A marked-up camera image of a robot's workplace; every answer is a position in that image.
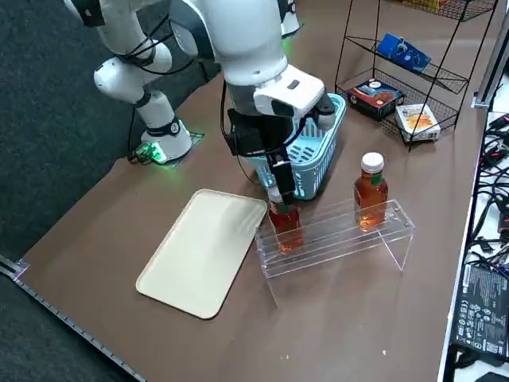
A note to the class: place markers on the dark chocolate cookie box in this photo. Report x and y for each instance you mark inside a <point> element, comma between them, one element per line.
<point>374,97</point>

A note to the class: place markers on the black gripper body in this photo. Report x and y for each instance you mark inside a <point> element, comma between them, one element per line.
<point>274,135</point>

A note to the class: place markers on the aluminium profile post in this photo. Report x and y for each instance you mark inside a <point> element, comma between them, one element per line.
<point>491,59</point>

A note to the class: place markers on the white cracker box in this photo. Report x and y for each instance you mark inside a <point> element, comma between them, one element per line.
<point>417,121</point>

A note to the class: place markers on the yellow wafer box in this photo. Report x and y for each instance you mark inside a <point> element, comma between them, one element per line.
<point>431,3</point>

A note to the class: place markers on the black labelled power adapter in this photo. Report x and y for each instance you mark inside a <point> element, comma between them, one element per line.
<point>481,310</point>

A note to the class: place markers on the clear acrylic shelf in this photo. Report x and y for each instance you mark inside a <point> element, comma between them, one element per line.
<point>338,242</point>

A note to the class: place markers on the blue Oreo cookie box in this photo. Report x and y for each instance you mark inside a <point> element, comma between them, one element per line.
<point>405,53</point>

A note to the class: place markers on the amber tea bottle white cap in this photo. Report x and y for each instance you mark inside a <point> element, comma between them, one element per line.
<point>286,231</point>
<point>370,191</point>

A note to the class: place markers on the light blue plastic basket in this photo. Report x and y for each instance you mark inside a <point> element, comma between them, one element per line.
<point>308,193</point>

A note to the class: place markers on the cream plastic tray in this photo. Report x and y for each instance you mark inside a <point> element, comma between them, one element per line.
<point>199,254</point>

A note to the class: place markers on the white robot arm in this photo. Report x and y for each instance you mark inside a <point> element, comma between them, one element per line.
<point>290,22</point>
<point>238,40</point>

